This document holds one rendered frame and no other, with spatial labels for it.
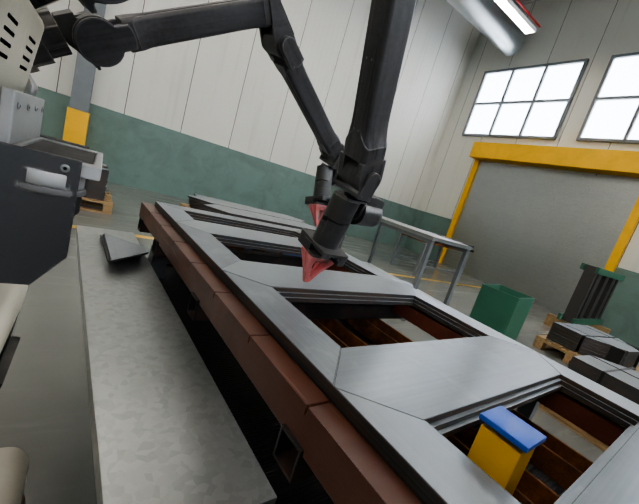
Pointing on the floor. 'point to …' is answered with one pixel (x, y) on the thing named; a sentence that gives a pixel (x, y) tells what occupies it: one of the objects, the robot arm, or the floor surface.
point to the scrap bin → (501, 309)
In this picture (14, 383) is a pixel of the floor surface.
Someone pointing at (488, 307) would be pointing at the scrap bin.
